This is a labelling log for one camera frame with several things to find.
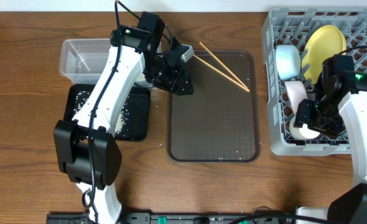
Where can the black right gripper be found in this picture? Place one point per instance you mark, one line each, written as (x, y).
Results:
(305, 114)

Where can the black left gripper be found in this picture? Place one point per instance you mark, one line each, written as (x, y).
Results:
(173, 80)

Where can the white cup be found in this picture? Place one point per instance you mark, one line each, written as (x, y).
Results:
(303, 133)

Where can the pink bowl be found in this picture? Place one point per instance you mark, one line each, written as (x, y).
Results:
(296, 93)

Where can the light blue bowl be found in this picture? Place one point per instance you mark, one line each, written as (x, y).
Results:
(288, 61)

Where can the yellow plate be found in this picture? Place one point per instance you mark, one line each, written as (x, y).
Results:
(324, 43)

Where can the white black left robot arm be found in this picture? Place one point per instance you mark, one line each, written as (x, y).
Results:
(86, 149)

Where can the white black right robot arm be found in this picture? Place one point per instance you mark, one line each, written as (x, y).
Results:
(340, 107)

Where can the grey dishwasher rack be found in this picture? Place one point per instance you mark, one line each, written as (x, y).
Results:
(295, 27)

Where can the black plastic tray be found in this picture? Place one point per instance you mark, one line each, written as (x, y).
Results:
(137, 105)

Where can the rice and nut scraps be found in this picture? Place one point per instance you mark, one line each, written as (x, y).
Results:
(82, 97)

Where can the dark brown serving tray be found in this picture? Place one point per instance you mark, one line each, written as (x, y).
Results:
(219, 121)

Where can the clear plastic bin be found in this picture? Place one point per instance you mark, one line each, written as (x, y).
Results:
(84, 60)

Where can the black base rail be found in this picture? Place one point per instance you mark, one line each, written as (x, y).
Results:
(146, 218)

